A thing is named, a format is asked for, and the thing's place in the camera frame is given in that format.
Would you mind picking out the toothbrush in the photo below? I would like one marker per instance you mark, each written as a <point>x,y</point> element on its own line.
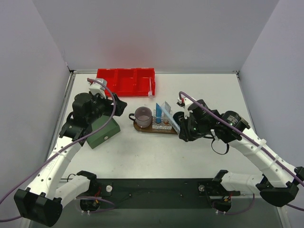
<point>173,123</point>
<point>150,88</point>

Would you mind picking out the clear plastic bag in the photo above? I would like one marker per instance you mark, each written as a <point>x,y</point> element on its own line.
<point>160,123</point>

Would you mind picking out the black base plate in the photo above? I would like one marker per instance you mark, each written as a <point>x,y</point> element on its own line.
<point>154,194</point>

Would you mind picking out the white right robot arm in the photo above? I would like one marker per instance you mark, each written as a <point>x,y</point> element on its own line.
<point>278,182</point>

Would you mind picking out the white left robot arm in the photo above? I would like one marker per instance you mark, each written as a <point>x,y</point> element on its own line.
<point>42,200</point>

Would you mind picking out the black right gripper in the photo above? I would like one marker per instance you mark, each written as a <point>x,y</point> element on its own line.
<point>185,129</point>

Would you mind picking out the green metal tray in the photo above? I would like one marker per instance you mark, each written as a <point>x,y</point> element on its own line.
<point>111,129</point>

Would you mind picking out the red plastic divided bin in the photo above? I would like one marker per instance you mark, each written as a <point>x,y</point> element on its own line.
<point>128,82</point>

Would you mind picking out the translucent purple cup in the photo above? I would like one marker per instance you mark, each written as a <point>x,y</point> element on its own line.
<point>142,117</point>

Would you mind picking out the white toothpaste tube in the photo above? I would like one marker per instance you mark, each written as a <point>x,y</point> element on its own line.
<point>167,112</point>

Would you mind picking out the oval wooden tray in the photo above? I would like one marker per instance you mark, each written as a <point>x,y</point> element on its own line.
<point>150,130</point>

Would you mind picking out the blue toothpaste tube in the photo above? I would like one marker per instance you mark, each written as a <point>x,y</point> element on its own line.
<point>158,114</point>

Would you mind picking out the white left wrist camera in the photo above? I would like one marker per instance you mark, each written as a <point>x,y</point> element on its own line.
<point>97,88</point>

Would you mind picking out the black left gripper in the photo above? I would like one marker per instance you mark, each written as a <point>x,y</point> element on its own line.
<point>114,104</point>

